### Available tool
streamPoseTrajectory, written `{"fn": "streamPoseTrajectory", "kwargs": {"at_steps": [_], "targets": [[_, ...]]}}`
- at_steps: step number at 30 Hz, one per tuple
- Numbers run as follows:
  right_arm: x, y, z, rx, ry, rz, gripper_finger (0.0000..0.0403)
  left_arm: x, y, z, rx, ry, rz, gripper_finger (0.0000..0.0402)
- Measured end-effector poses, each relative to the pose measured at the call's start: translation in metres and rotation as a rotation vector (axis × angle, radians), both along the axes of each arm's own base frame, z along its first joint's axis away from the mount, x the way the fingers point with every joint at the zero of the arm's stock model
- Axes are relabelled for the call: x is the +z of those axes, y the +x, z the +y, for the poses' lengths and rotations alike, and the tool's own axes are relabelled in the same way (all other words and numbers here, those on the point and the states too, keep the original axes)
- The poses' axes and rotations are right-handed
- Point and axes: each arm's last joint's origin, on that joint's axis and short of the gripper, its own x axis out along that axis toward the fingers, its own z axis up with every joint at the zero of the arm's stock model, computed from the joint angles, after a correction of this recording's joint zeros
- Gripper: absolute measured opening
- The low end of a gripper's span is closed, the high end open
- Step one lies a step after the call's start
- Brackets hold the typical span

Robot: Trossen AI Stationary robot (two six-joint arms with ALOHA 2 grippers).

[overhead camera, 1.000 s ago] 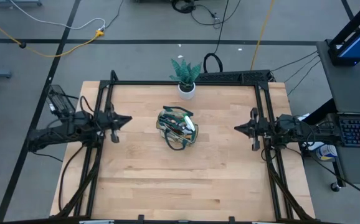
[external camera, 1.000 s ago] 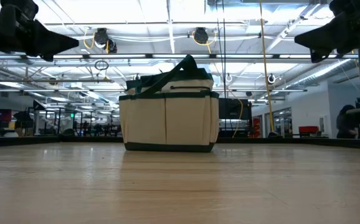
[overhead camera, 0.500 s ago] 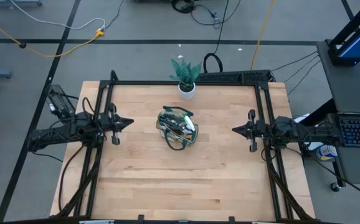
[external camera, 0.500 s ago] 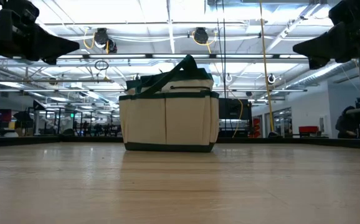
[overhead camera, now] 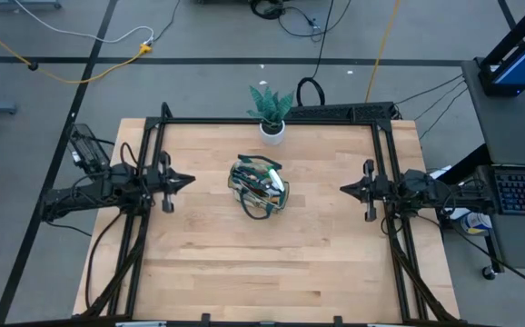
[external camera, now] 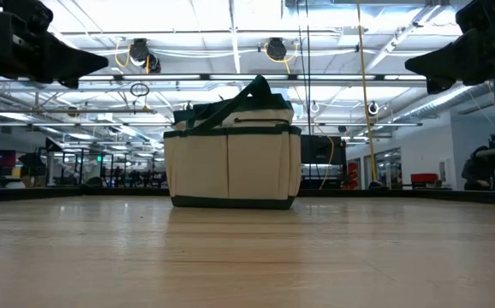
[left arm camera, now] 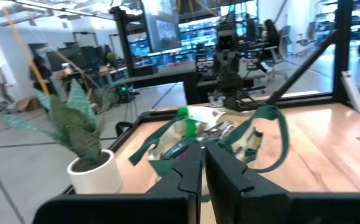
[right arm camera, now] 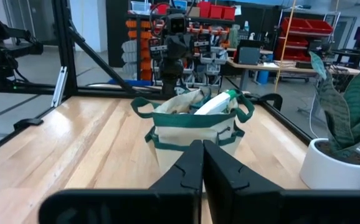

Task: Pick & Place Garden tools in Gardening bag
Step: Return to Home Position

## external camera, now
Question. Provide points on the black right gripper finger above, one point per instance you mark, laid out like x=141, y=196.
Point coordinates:
x=440, y=60

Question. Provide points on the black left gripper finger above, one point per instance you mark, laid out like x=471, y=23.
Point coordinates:
x=67, y=60

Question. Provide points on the cream canvas bag green trim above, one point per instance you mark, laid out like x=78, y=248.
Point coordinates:
x=230, y=171

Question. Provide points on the person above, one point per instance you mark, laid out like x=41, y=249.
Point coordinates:
x=476, y=171

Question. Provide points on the purple lit screen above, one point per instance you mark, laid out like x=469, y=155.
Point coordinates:
x=0, y=158

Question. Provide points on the red bin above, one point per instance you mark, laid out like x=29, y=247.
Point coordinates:
x=424, y=179

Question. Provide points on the black screen on stand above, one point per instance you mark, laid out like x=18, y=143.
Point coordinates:
x=324, y=149

